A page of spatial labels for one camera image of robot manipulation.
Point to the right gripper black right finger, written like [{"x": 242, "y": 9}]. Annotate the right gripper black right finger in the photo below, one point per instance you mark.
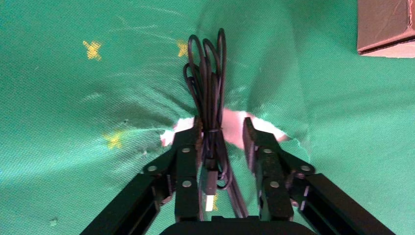
[{"x": 270, "y": 175}]

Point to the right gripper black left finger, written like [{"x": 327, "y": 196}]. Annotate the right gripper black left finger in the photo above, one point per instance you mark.
[{"x": 186, "y": 168}]

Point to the open brown cardboard box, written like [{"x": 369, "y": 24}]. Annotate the open brown cardboard box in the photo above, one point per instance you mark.
[{"x": 385, "y": 26}]

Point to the torn green table cloth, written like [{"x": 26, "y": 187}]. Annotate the torn green table cloth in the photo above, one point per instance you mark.
[{"x": 81, "y": 113}]

